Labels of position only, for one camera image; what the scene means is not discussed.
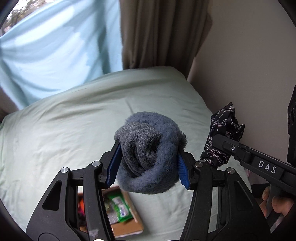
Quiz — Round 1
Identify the black patterned cloth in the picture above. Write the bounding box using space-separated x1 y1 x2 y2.
199 102 246 168

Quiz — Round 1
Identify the grey blue fuzzy sock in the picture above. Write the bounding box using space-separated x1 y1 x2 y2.
114 111 187 194

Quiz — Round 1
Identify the green white tissue pack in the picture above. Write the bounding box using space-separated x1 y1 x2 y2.
104 192 133 225

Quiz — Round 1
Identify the orange fluffy pompom toy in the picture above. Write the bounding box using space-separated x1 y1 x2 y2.
78 196 85 216

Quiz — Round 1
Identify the person right hand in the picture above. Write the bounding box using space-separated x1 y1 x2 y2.
260 187 294 217

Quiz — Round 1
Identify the cardboard box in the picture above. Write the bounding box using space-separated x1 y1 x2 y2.
76 185 145 239

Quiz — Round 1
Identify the light blue hanging sheet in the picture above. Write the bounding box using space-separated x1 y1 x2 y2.
1 1 123 109

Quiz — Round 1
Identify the brown curtain right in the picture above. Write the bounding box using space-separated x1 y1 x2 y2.
119 0 212 77

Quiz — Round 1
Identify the window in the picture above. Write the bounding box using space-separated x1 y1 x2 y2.
1 1 47 36

